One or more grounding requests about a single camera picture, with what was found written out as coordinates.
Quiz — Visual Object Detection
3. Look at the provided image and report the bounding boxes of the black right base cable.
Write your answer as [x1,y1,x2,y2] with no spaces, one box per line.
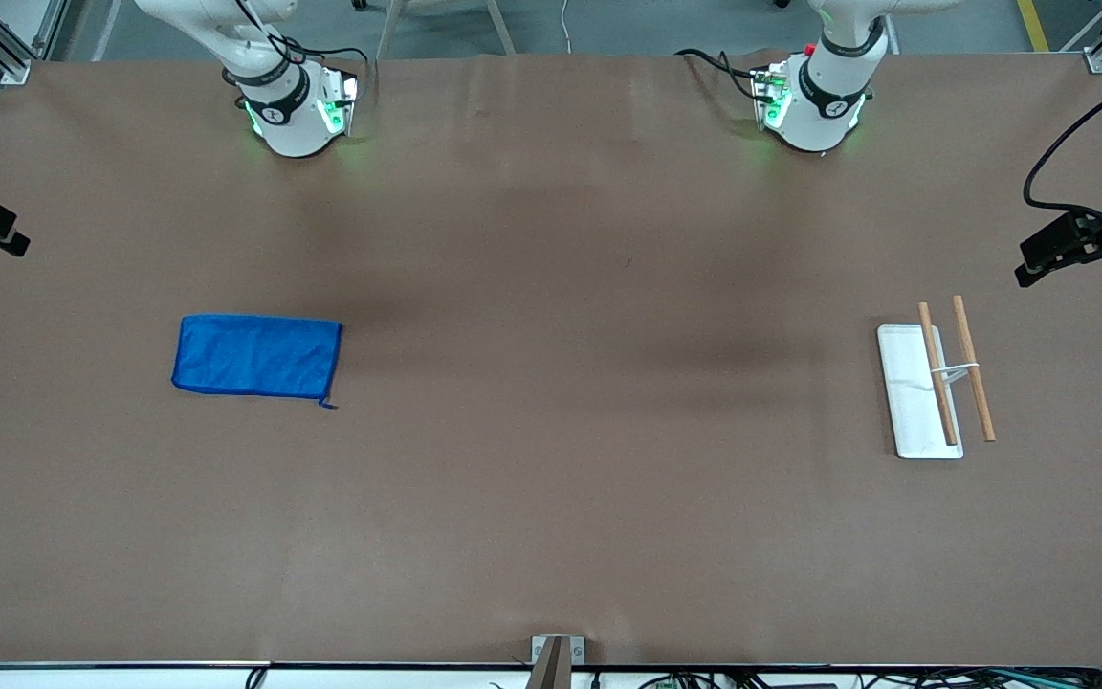
[264,36,381,97]

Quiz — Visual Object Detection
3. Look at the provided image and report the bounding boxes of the white rack base plate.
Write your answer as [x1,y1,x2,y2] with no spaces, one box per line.
[876,324,965,460]

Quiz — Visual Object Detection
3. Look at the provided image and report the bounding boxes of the grey metal table bracket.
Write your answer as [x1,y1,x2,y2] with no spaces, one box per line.
[530,635,586,668]

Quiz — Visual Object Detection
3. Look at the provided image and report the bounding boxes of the black base cable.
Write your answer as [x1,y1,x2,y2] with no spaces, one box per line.
[264,36,381,97]
[673,48,764,102]

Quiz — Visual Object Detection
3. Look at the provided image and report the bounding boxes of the black left base cable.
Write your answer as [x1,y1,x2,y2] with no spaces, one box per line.
[673,48,764,102]

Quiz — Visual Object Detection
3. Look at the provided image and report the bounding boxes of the light wooden stool legs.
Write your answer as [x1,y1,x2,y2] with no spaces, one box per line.
[374,0,518,60]

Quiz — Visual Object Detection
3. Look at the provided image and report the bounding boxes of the tangled cable bundle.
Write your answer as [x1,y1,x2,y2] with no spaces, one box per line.
[635,668,1102,689]

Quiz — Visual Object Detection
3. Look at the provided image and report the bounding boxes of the wooden rack rod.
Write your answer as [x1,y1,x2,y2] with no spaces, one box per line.
[917,302,959,448]
[952,295,998,443]

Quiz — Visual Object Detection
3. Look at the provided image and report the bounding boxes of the blue microfibre towel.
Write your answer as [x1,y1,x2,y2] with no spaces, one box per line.
[171,315,343,411]

